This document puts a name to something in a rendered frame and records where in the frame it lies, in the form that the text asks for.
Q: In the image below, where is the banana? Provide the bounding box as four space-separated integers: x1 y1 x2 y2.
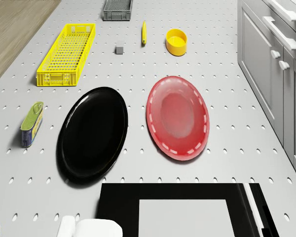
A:
141 20 148 46

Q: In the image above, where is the red plate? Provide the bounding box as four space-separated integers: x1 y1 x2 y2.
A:
146 76 211 162

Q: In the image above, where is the black plate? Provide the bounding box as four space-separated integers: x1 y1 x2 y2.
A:
56 86 129 185

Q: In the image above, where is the yellow bowl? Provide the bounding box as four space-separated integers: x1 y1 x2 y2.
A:
165 29 188 57

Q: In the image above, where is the black stove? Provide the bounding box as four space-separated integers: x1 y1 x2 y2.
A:
96 183 281 237

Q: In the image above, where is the yellow basket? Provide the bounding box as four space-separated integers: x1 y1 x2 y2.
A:
36 23 97 87

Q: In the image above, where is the dark grey basket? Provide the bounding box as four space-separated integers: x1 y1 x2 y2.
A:
103 0 134 22

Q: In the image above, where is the flat-sided can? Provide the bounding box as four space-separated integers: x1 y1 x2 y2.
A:
20 101 44 149

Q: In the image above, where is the white cabinet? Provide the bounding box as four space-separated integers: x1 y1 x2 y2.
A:
237 0 296 186

